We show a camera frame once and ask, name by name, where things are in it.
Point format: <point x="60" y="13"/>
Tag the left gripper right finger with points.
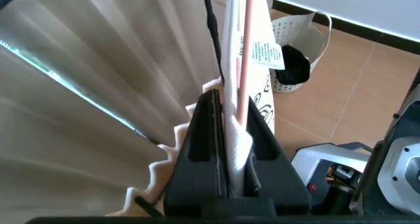
<point x="279" y="181"/>

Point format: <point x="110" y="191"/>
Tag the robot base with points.
<point x="328" y="158"/>

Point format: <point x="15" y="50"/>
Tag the black garment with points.
<point x="293" y="66"/>

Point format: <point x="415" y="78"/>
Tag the white printed T-shirt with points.
<point x="229" y="69"/>

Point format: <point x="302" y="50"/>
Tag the beige curtain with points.
<point x="98" y="53"/>

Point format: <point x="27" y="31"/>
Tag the white laundry basket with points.
<point x="295" y="28"/>

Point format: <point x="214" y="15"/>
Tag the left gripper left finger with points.
<point x="197" y="178"/>

